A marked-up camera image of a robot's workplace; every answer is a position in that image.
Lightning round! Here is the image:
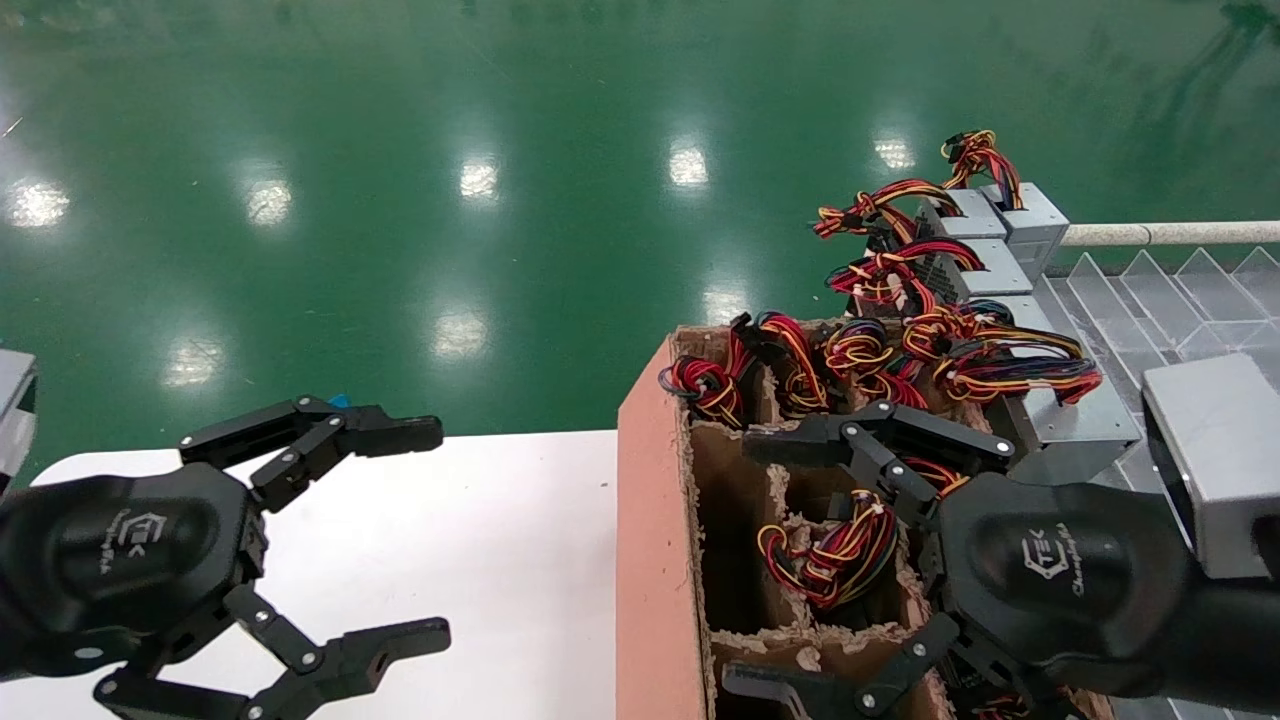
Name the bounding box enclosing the grey power supply with wires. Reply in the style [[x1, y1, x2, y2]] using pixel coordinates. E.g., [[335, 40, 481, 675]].
[[940, 130, 1071, 281], [812, 178, 1008, 251], [826, 238, 1034, 316], [658, 312, 763, 429]]

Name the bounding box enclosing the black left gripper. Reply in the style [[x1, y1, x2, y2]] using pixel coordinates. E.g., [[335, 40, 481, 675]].
[[0, 396, 453, 720]]

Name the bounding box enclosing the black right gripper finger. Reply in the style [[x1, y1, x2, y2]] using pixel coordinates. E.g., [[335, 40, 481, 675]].
[[742, 400, 1016, 526]]

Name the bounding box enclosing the large grey power supply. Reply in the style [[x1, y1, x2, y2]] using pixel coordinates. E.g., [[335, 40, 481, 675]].
[[900, 295, 1143, 491]]

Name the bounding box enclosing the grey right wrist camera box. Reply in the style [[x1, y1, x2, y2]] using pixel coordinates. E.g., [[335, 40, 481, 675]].
[[1140, 352, 1280, 581]]

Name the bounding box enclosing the white round pole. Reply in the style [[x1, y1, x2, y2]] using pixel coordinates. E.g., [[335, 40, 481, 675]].
[[1060, 220, 1280, 248]]

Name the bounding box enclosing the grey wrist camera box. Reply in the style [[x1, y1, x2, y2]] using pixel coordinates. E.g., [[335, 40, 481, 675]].
[[0, 348, 39, 491], [1140, 352, 1280, 581]]

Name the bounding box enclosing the clear acrylic divider tray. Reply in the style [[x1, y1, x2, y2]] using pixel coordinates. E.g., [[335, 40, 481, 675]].
[[1030, 245, 1280, 720]]

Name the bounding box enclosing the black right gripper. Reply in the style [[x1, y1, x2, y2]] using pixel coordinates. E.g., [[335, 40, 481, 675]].
[[722, 473, 1206, 720]]

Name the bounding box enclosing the brown cardboard divider box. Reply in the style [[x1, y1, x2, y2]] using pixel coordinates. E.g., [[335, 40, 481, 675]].
[[615, 322, 1116, 720]]

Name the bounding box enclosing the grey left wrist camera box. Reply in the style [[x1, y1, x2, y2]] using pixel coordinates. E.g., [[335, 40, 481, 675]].
[[0, 348, 39, 491]]

